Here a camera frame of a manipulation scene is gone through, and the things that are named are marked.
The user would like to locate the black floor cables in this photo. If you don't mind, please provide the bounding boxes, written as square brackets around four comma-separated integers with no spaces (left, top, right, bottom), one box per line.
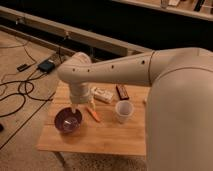
[0,36,68,119]

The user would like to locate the wooden table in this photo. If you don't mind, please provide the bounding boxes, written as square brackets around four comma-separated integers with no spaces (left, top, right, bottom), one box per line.
[37,82,149,156]

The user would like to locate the brown chocolate bar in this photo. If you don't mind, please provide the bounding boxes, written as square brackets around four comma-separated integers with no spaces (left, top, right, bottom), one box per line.
[116,85,129,100]

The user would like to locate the white lying bottle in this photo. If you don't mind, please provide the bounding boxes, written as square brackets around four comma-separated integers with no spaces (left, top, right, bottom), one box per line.
[91,87,114,103]

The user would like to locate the black power adapter box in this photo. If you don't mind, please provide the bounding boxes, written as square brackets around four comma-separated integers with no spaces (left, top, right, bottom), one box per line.
[37,60,55,73]

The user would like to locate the small black device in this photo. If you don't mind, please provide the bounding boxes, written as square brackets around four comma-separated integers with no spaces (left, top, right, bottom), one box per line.
[17,64,30,72]

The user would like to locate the purple ceramic bowl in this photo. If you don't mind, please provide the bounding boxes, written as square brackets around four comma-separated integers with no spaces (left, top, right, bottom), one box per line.
[54,107,82,134]

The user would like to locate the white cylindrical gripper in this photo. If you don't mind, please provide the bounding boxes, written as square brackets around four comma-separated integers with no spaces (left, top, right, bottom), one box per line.
[69,83,96,113]

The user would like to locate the long wooden shelf rail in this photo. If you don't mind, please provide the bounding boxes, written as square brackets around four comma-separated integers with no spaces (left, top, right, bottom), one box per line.
[0,6,151,56]

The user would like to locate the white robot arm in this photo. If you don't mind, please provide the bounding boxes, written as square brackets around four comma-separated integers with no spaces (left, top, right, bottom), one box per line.
[58,48,213,171]

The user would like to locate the orange carrot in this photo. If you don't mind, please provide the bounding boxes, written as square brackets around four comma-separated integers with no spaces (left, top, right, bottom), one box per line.
[86,107,101,122]

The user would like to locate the translucent plastic cup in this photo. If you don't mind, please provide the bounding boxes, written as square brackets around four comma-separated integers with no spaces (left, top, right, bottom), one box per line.
[115,100,134,124]

